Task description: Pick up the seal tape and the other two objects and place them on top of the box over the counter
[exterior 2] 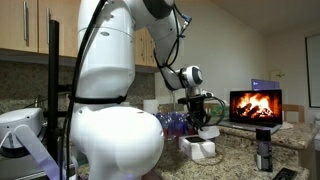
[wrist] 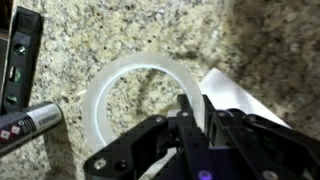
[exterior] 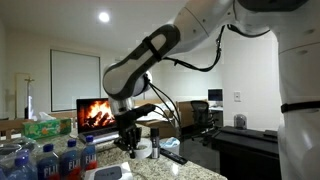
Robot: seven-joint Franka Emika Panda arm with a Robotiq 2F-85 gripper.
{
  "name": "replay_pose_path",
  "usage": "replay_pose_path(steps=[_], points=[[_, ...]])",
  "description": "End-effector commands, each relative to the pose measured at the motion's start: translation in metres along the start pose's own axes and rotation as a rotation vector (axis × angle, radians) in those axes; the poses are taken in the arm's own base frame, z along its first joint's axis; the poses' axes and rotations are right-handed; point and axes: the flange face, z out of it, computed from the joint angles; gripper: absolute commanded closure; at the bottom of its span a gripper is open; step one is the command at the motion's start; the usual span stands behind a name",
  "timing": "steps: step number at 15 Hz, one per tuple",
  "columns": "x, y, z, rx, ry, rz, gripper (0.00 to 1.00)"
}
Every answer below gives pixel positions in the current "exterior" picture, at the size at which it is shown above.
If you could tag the wooden dining chair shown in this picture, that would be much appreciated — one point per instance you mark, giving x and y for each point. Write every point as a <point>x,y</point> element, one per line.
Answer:
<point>13,125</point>
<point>63,115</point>

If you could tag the computer monitor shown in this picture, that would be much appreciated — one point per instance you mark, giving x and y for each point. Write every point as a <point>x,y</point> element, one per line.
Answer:
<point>215,94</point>

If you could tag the laptop showing fireplace video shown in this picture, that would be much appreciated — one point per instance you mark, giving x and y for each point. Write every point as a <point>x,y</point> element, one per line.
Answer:
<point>93,115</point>

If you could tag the Fiji water bottles pack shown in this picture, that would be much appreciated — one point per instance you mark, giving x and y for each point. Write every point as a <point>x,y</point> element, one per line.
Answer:
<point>10,148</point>

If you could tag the black remote control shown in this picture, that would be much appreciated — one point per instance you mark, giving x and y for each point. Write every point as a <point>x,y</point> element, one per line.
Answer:
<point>173,156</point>

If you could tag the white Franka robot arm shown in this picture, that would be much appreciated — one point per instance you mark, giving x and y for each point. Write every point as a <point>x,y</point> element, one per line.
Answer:
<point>296,83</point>

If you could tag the white cardboard product box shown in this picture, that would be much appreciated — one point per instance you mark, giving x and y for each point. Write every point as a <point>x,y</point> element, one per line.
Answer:
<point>110,171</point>

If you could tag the grey jar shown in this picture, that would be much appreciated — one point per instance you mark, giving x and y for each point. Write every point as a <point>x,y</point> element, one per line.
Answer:
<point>240,121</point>

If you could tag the black low cabinet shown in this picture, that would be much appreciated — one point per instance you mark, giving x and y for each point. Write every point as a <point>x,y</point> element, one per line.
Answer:
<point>246,150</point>

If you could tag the large white window blind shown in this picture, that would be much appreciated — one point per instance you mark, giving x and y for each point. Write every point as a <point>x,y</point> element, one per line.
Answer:
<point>75,80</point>

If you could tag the black office chair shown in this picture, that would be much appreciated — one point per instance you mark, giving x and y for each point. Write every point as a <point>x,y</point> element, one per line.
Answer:
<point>200,111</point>

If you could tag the white wall light switch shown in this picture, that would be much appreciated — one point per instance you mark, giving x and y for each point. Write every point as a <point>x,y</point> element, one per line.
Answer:
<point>237,96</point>

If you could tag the large round ceiling light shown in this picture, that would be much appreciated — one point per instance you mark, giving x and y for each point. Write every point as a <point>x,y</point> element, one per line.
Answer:
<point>104,16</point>

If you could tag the Fiji water bottle blue cap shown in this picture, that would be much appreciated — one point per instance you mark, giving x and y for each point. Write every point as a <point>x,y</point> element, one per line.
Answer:
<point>48,166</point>
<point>89,153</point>
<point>70,160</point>
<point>23,170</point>

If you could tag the green tissue box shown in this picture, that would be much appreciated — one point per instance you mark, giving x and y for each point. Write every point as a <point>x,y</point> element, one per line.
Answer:
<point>46,128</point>

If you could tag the white bin with blue bag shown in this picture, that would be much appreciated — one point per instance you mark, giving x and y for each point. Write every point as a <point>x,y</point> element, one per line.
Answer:
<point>170,144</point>

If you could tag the brown cardboard box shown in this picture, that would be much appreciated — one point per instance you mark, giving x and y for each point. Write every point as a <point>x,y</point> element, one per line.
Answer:
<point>184,113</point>

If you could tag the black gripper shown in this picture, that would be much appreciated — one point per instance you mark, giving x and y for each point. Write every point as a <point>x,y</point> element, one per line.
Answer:
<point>128,131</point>

